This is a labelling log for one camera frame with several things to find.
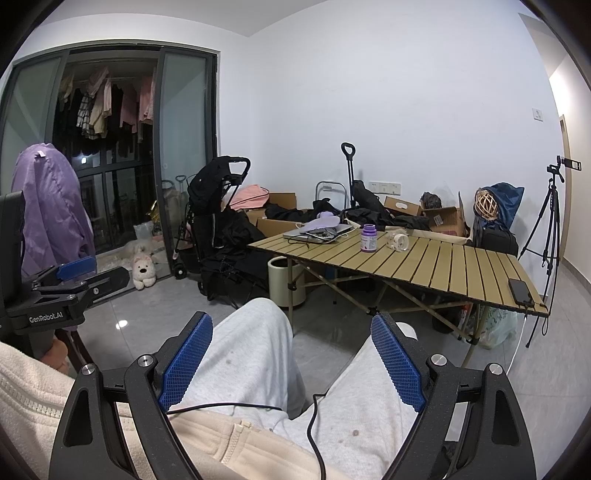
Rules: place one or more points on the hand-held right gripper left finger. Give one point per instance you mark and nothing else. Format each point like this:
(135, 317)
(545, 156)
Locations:
(182, 369)

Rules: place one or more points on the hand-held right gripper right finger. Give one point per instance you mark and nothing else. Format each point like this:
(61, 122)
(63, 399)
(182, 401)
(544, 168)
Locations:
(399, 364)

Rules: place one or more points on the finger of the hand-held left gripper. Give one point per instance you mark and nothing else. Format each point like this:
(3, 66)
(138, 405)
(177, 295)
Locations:
(106, 281)
(76, 267)

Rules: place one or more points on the person's left forearm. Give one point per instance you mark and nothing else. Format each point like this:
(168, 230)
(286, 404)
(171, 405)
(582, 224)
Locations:
(27, 397)

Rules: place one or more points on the person's left hand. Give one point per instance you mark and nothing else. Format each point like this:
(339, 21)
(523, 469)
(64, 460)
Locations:
(57, 357)

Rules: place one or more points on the white plush dog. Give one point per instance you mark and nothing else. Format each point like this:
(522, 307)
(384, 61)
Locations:
(143, 272)

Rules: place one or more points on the person's grey pants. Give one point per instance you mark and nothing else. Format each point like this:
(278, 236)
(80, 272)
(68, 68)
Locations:
(249, 350)

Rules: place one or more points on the purple jacket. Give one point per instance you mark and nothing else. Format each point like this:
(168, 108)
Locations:
(51, 198)

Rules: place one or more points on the person's cream jacket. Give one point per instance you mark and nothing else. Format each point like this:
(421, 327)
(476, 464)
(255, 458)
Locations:
(240, 443)

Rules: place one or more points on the wooden slatted folding table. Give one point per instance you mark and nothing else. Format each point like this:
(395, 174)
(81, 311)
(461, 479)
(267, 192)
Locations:
(438, 267)

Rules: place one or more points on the green white plastic bag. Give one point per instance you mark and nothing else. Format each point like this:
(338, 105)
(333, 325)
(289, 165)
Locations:
(498, 327)

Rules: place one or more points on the clear tape roll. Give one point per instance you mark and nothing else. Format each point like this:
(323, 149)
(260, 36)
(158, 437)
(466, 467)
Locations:
(399, 242)

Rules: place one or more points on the purple bottle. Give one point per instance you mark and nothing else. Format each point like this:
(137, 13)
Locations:
(368, 240)

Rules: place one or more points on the white trash bin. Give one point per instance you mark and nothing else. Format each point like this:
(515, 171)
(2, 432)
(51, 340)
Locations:
(279, 281)

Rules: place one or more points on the black stroller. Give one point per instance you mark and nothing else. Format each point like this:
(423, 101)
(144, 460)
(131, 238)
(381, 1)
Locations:
(207, 184)

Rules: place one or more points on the black smartphone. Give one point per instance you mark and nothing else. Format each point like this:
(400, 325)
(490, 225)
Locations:
(520, 290)

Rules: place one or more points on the silver laptop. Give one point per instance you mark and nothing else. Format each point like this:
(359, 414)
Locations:
(332, 230)

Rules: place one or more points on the cardboard box with label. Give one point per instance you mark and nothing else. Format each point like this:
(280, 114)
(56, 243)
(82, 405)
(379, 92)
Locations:
(445, 219)

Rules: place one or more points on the pile of black clothes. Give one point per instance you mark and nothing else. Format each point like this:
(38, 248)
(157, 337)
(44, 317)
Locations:
(369, 214)

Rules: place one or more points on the black bag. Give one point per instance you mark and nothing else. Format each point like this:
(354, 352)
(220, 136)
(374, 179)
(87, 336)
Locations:
(496, 240)

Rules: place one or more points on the purple cloth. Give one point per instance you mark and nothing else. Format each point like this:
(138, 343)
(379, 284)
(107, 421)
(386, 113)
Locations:
(323, 222)

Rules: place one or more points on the row of hanging clothes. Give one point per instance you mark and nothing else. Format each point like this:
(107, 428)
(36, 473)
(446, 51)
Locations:
(97, 106)

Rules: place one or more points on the pink cloth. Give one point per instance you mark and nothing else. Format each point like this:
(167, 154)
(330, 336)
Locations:
(251, 194)

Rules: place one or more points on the large open cardboard box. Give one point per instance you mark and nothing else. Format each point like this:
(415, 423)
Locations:
(277, 226)

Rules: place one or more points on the rattan ball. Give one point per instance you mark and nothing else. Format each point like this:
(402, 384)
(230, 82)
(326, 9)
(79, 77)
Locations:
(487, 203)

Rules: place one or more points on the black hand trolley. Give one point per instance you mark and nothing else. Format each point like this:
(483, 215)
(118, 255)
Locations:
(350, 180)

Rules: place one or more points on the glass sliding door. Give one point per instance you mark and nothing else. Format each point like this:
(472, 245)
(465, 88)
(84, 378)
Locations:
(184, 92)

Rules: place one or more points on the black tripod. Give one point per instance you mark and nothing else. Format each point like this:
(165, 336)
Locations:
(551, 198)

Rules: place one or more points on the white wall socket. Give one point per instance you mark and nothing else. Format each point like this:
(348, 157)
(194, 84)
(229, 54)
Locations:
(385, 187)

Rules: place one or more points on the grey metal frame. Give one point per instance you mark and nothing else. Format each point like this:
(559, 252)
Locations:
(318, 189)

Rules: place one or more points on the white light switch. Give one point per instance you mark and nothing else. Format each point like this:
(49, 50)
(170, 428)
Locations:
(538, 115)

